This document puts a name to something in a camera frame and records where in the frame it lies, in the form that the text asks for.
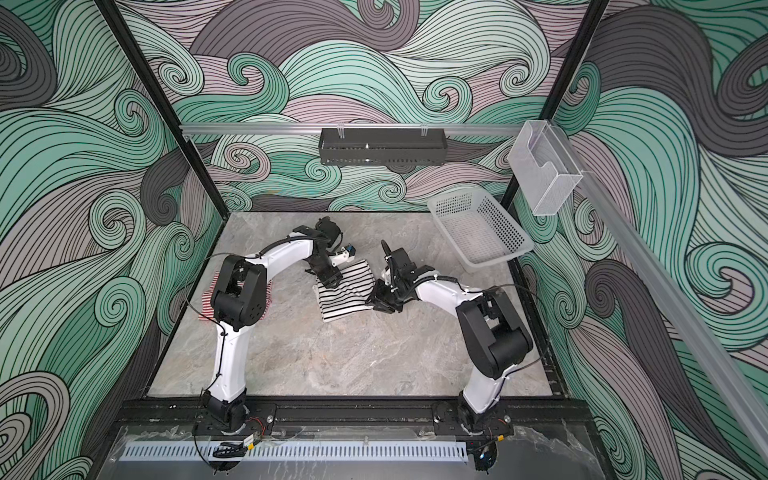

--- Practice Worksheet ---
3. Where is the black wall mounted tray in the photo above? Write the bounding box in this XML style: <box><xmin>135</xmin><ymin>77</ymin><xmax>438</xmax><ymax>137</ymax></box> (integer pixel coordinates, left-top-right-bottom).
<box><xmin>318</xmin><ymin>129</ymin><xmax>448</xmax><ymax>166</ymax></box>

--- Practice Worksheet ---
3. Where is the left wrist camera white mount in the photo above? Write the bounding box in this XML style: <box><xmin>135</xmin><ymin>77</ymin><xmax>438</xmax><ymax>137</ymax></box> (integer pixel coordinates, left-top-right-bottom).
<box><xmin>330</xmin><ymin>244</ymin><xmax>356</xmax><ymax>267</ymax></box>

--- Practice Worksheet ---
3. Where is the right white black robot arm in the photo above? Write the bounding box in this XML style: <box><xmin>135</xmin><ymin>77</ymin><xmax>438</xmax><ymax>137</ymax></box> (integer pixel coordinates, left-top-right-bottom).
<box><xmin>366</xmin><ymin>241</ymin><xmax>534</xmax><ymax>431</ymax></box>

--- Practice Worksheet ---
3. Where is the aluminium wall rail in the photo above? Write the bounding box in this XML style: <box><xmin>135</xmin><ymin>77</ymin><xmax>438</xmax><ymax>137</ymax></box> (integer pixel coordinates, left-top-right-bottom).
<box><xmin>179</xmin><ymin>122</ymin><xmax>522</xmax><ymax>137</ymax></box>

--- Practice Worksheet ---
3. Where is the white plastic laundry basket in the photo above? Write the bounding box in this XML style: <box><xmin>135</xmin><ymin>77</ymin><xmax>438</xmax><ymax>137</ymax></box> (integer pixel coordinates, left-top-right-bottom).
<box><xmin>427</xmin><ymin>187</ymin><xmax>534</xmax><ymax>273</ymax></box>

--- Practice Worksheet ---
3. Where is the clear plastic wall bin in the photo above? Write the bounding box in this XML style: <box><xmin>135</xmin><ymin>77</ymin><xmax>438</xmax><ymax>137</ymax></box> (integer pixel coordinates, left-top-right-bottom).
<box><xmin>507</xmin><ymin>120</ymin><xmax>583</xmax><ymax>216</ymax></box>

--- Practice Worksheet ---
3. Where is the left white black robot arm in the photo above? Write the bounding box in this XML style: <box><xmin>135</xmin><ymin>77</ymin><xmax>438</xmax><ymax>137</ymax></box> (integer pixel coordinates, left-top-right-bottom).
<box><xmin>201</xmin><ymin>217</ymin><xmax>354</xmax><ymax>434</ymax></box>

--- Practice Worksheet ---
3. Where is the red white striped tank top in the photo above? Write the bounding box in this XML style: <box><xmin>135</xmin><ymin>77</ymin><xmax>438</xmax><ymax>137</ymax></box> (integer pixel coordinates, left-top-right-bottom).
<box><xmin>197</xmin><ymin>271</ymin><xmax>273</xmax><ymax>322</ymax></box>

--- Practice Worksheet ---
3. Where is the white slotted cable duct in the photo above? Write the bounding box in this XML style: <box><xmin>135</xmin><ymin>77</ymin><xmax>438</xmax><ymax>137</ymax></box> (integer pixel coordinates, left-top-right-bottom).
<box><xmin>117</xmin><ymin>440</ymin><xmax>469</xmax><ymax>463</ymax></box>

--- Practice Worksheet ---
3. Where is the black white striped tank top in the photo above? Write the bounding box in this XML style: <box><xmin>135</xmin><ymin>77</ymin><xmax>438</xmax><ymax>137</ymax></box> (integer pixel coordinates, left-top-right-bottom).
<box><xmin>313</xmin><ymin>260</ymin><xmax>376</xmax><ymax>323</ymax></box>

